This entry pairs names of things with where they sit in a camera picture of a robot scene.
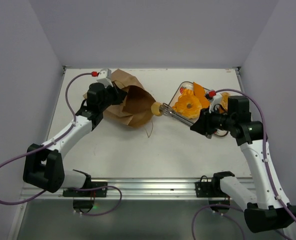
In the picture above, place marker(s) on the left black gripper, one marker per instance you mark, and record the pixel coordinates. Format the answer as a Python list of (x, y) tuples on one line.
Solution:
[(119, 95)]

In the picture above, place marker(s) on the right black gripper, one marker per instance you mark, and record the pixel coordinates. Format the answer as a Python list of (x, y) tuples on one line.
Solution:
[(203, 122)]

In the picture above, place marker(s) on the tall orange fake muffin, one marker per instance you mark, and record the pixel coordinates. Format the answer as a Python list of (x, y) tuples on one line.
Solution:
[(224, 102)]

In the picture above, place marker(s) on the brown paper bag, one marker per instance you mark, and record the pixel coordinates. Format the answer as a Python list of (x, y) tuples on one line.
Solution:
[(135, 110)]

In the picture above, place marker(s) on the long orange fake baguette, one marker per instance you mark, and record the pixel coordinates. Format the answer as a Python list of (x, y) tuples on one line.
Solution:
[(200, 92)]

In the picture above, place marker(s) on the flower ring fake bread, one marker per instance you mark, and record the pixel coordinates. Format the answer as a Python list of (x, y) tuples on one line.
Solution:
[(188, 105)]

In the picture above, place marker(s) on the small round pale bun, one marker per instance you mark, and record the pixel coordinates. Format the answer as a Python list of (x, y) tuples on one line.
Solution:
[(158, 109)]

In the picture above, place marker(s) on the metal tongs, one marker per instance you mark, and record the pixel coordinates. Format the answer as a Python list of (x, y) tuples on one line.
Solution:
[(166, 110)]

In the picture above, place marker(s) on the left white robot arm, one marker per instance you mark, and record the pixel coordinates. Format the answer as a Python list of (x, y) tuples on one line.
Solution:
[(44, 167)]

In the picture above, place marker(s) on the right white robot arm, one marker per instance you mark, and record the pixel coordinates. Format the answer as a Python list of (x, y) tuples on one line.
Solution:
[(268, 208)]

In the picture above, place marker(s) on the strawberry pattern tray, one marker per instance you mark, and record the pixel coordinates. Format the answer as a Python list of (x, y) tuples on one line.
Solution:
[(184, 85)]

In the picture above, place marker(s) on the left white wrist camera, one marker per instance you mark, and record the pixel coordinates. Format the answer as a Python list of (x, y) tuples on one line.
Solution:
[(104, 77)]

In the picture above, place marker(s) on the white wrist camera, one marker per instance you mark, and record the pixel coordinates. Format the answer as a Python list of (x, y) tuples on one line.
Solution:
[(104, 77), (214, 100)]

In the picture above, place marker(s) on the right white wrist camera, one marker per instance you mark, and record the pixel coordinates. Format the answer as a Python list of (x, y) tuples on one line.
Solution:
[(214, 100)]

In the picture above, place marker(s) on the aluminium mounting rail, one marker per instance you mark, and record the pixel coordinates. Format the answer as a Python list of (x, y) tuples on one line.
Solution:
[(138, 189)]

